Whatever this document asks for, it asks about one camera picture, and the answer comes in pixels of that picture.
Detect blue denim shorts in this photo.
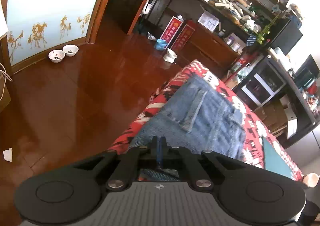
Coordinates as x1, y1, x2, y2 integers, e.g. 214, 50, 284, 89
128, 75, 247, 183

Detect red patterned tablecloth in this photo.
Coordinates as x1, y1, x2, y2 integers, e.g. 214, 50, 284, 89
110, 59, 303, 181

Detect green cutting mat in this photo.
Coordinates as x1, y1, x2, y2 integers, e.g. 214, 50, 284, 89
262, 137, 293, 179

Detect cardboard boxes stack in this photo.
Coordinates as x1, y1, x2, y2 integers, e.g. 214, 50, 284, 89
254, 95, 298, 143

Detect white ceramic pet bowl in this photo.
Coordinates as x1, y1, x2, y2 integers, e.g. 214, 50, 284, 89
163, 49, 177, 64

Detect black shelf desk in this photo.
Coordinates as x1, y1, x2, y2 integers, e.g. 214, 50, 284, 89
233, 55, 319, 149

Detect white plastic drawer unit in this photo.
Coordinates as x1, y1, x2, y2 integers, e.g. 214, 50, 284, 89
237, 62, 286, 110

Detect blue ceramic pet bowl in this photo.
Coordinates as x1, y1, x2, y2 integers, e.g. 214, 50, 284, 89
154, 39, 168, 51

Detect white paw print bowl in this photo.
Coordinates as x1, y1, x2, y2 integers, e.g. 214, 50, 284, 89
62, 44, 79, 57

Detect white spotted pet bowl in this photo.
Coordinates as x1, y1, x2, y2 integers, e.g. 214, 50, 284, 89
48, 50, 66, 63

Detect red sign board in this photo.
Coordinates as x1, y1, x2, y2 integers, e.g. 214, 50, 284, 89
160, 17, 183, 44

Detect dark wooden drawer cabinet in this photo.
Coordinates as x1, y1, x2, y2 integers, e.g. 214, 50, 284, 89
188, 24, 240, 69

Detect teal mug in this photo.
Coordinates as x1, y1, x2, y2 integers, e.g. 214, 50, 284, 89
295, 69, 316, 90

